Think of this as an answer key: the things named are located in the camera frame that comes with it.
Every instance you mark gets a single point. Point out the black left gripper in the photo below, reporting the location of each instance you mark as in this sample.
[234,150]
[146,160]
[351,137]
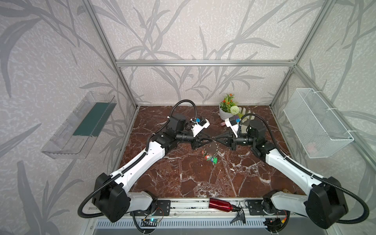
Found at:
[196,139]

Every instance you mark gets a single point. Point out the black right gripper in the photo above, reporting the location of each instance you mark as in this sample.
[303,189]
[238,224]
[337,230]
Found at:
[231,141]

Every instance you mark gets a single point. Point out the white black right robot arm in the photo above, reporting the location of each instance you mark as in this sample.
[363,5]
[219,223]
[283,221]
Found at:
[323,201]

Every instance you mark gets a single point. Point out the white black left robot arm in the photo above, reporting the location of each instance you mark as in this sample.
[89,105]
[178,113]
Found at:
[112,195]

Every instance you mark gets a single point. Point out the white flower pot with plant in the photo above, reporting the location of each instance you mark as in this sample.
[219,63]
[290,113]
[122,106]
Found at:
[228,107]

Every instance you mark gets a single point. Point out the red spray bottle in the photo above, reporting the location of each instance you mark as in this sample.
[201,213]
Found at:
[223,206]

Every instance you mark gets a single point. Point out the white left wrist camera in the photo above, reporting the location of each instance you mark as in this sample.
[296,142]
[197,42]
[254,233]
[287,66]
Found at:
[198,125]

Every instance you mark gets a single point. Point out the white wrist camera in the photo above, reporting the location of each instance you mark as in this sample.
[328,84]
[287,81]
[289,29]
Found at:
[233,123]
[198,125]

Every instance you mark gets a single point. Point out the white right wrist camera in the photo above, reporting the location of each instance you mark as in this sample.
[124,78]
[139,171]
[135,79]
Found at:
[233,123]

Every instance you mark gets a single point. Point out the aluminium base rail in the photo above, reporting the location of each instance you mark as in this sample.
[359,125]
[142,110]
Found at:
[190,213]

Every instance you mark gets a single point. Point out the white wire mesh basket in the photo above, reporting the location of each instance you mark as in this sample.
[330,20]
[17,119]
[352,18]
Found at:
[318,128]

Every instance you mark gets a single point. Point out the clear plastic wall shelf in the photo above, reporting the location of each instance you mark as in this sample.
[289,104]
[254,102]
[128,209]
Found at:
[79,132]

